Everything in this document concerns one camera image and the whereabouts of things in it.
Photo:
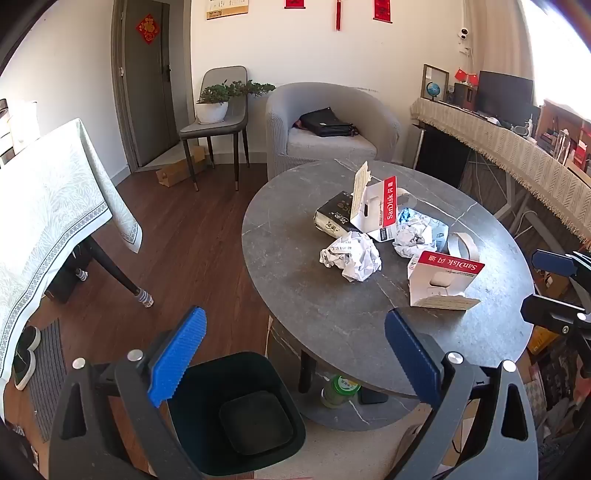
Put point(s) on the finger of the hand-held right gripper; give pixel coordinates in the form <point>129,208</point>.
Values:
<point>551,262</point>
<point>549,314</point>

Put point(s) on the black dining table legs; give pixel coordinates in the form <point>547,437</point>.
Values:
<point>120,272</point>

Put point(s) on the narrow red wall hanging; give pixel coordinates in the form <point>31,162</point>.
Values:
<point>339,14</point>

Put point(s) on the pale patterned tablecloth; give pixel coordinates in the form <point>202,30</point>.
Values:
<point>46,207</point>

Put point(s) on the black monitor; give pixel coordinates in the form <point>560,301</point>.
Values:
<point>503,92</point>

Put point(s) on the blue white tissue pack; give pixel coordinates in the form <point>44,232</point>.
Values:
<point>438,233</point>

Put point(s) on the small blue globe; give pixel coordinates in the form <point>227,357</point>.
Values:
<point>432,88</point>

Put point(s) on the white paper ball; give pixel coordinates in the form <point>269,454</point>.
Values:
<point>353,256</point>
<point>411,237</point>

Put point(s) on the potted plant in white pot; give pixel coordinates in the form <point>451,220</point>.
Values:
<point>212,110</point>

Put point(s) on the red diamond door decoration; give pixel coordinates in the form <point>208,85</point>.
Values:
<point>147,28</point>

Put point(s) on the beige fringed desk cloth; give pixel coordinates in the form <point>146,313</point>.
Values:
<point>508,143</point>

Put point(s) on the white red cardboard box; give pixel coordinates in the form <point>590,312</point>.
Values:
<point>369,210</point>
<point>434,281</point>

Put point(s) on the dark green trash bin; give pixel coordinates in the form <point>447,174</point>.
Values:
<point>240,378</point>

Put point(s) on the black white-soled shoe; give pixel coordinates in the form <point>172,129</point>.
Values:
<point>23,371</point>
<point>30,339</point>

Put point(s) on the wall calendar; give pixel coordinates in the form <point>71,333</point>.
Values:
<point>226,9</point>

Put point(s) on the dark wooden box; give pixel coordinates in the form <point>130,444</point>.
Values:
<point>463,94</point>

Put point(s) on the round grey stone table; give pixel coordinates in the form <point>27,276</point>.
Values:
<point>323,295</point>

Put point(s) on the black bag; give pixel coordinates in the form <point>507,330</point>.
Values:
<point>325,122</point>

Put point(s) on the brown cardboard box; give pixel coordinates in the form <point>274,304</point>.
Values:
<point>178,173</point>

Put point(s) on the white tape roll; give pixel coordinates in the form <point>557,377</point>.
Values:
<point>406,197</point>

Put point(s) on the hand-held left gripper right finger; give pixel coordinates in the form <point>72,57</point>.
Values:
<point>411,350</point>

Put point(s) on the brown cardboard tape core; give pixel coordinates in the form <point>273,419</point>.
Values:
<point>470,247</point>

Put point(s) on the black flat device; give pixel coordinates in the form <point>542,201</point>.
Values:
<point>371,397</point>

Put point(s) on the black tissue pack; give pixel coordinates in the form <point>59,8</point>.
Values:
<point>334,212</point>

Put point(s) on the grey door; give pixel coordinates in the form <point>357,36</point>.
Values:
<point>147,92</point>

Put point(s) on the grey dining chair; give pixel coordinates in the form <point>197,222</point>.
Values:
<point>231,115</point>

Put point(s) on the small red flags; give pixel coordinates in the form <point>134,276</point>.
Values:
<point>461,74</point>

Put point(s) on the grey armchair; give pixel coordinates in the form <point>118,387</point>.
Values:
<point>286,134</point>

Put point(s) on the white security camera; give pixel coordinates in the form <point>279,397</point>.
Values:
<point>464,33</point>

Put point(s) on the green lidded jar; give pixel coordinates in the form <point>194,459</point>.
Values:
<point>339,392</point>

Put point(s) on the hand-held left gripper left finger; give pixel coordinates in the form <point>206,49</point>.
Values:
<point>178,355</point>

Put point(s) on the grey striped floor mat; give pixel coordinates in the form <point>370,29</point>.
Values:
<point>48,383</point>

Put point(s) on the wooden picture frame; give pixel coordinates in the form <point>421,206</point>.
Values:
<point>441,76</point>

